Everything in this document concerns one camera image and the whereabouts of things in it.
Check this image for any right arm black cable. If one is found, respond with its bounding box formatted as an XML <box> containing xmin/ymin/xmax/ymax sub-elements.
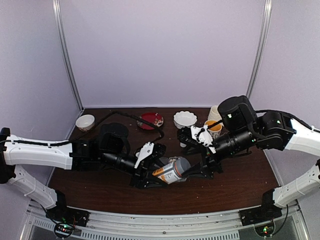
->
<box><xmin>254</xmin><ymin>108</ymin><xmax>320</xmax><ymax>133</ymax></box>

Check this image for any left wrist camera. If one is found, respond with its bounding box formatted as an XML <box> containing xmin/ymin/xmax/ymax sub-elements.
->
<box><xmin>134</xmin><ymin>142</ymin><xmax>155</xmax><ymax>169</ymax></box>

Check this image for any right aluminium frame post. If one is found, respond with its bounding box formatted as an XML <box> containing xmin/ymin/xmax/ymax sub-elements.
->
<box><xmin>246</xmin><ymin>0</ymin><xmax>273</xmax><ymax>99</ymax></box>

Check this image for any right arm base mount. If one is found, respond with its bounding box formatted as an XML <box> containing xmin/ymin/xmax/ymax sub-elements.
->
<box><xmin>239</xmin><ymin>206</ymin><xmax>283</xmax><ymax>239</ymax></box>

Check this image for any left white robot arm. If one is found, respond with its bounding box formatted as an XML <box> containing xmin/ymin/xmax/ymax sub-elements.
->
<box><xmin>0</xmin><ymin>122</ymin><xmax>168</xmax><ymax>222</ymax></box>

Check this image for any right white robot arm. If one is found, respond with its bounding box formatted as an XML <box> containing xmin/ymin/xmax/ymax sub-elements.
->
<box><xmin>177</xmin><ymin>95</ymin><xmax>320</xmax><ymax>178</ymax></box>

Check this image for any grey capped orange label bottle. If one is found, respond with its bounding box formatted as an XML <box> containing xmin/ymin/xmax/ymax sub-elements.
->
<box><xmin>152</xmin><ymin>157</ymin><xmax>191</xmax><ymax>185</ymax></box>

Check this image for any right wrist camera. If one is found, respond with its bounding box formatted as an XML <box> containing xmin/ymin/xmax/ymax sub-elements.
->
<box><xmin>190</xmin><ymin>124</ymin><xmax>216</xmax><ymax>154</ymax></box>

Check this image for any left aluminium frame post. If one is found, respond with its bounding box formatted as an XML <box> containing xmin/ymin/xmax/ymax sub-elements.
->
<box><xmin>52</xmin><ymin>0</ymin><xmax>84</xmax><ymax>112</ymax></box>

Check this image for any aluminium frame post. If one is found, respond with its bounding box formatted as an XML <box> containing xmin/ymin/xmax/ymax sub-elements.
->
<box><xmin>246</xmin><ymin>0</ymin><xmax>273</xmax><ymax>99</ymax></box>
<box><xmin>52</xmin><ymin>0</ymin><xmax>84</xmax><ymax>112</ymax></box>

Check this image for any small white pill bottle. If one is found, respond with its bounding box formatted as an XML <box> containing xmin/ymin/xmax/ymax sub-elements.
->
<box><xmin>179</xmin><ymin>142</ymin><xmax>187</xmax><ymax>148</ymax></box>

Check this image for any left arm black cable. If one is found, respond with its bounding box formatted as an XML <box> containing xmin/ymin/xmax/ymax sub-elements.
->
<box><xmin>0</xmin><ymin>111</ymin><xmax>165</xmax><ymax>148</ymax></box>

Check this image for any front aluminium rail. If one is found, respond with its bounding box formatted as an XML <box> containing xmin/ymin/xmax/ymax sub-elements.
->
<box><xmin>23</xmin><ymin>196</ymin><xmax>305</xmax><ymax>240</ymax></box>

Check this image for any cream ribbed mug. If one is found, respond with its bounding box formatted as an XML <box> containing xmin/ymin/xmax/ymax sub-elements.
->
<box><xmin>207</xmin><ymin>105</ymin><xmax>222</xmax><ymax>122</ymax></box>

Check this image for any red floral plate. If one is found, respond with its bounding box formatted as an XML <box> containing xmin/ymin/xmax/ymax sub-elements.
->
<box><xmin>136</xmin><ymin>112</ymin><xmax>164</xmax><ymax>131</ymax></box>

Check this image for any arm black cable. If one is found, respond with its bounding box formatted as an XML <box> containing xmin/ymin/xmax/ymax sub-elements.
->
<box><xmin>254</xmin><ymin>108</ymin><xmax>320</xmax><ymax>133</ymax></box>
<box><xmin>0</xmin><ymin>111</ymin><xmax>165</xmax><ymax>148</ymax></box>

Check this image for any clear plastic pill organizer box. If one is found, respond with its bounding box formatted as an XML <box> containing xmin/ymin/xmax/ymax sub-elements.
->
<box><xmin>168</xmin><ymin>156</ymin><xmax>182</xmax><ymax>163</ymax></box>

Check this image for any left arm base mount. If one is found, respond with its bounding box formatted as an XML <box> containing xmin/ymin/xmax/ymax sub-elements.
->
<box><xmin>42</xmin><ymin>207</ymin><xmax>90</xmax><ymax>239</ymax></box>

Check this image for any white scalloped bowl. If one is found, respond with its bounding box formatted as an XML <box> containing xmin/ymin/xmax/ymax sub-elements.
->
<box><xmin>173</xmin><ymin>111</ymin><xmax>198</xmax><ymax>129</ymax></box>

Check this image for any white patterned rice bowl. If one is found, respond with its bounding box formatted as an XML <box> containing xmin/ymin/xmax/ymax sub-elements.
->
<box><xmin>75</xmin><ymin>114</ymin><xmax>95</xmax><ymax>132</ymax></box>

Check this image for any yellow interior patterned mug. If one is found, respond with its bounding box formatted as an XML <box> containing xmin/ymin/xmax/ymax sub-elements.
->
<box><xmin>204</xmin><ymin>120</ymin><xmax>223</xmax><ymax>140</ymax></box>

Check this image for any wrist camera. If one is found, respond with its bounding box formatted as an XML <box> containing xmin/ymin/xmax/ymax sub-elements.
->
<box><xmin>134</xmin><ymin>142</ymin><xmax>155</xmax><ymax>169</ymax></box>
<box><xmin>190</xmin><ymin>124</ymin><xmax>216</xmax><ymax>154</ymax></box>

